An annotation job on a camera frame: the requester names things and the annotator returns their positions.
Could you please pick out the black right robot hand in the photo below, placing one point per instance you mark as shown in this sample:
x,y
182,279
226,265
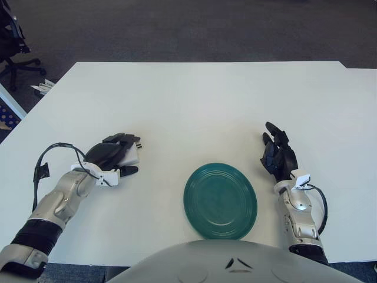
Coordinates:
x,y
284,160

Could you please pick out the green round plate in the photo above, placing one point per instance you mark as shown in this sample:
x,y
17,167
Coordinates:
x,y
220,203

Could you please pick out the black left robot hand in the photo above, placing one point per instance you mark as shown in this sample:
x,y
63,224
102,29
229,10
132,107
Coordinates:
x,y
103,153

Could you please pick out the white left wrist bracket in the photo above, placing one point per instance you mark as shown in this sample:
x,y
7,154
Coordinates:
x,y
109,178

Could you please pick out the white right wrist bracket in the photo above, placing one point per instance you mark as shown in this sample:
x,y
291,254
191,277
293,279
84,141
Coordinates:
x,y
302,180

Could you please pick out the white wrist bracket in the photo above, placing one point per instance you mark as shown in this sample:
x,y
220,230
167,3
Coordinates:
x,y
302,180
109,178

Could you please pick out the white paper scraps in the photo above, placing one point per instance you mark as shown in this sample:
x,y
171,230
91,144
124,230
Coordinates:
x,y
42,87

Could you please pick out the white panel edge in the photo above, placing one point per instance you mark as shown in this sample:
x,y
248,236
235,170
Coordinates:
x,y
11,101

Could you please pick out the blue dotted box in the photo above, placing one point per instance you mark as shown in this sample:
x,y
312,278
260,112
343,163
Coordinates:
x,y
7,118

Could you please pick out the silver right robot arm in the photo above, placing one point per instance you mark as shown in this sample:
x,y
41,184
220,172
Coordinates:
x,y
300,212

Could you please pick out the black office chair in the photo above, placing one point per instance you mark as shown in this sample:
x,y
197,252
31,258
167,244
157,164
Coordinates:
x,y
11,66

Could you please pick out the grey robot torso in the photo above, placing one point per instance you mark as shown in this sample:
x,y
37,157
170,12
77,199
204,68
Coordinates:
x,y
206,262

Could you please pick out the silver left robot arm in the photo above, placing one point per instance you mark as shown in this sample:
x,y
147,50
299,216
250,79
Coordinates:
x,y
59,200

